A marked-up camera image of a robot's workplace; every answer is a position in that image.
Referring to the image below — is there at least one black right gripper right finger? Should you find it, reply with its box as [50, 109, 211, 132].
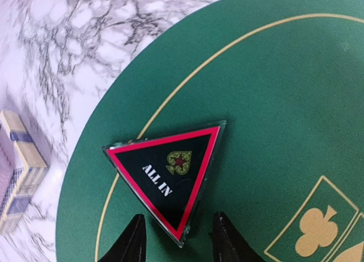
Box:
[210, 211, 264, 262]

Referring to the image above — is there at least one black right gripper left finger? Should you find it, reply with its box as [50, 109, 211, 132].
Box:
[98, 214, 147, 262]

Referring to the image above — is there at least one triangular all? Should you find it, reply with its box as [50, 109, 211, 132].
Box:
[102, 120, 227, 247]

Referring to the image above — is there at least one card deck box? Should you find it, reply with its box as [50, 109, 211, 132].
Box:
[1, 110, 48, 235]

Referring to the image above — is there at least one round green poker mat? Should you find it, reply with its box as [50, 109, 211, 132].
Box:
[56, 0, 363, 261]

